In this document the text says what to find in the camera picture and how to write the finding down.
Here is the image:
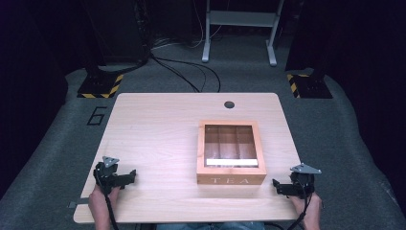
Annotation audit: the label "black floor cables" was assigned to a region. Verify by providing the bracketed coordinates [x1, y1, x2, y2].
[148, 37, 222, 94]

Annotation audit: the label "person's right hand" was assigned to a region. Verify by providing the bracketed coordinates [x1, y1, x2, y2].
[288, 191, 324, 224]

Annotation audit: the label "person's blue jeans legs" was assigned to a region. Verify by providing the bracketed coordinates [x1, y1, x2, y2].
[155, 221, 266, 230]

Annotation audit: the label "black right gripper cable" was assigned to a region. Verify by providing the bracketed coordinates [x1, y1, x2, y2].
[286, 181, 314, 230]

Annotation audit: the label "black cabinet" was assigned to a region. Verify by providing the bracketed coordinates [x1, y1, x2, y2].
[80, 0, 151, 66]

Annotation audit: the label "grey tape strip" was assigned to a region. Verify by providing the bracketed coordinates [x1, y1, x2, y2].
[67, 197, 91, 210]

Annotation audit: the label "wooden tea box glass lid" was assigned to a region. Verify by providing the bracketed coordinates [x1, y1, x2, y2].
[195, 119, 268, 186]

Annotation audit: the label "person's left hand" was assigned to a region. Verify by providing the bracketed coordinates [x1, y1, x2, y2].
[88, 184, 122, 221]

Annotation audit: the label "white metal stand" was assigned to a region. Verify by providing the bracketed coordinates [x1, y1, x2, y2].
[201, 0, 285, 67]

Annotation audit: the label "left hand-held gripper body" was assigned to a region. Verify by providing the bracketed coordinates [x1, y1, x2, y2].
[93, 155, 129, 195]

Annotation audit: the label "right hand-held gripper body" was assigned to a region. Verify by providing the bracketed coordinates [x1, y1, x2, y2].
[282, 162, 323, 199]

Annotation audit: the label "black striped stand base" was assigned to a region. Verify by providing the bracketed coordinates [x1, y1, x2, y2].
[77, 72, 124, 100]
[285, 73, 333, 100]

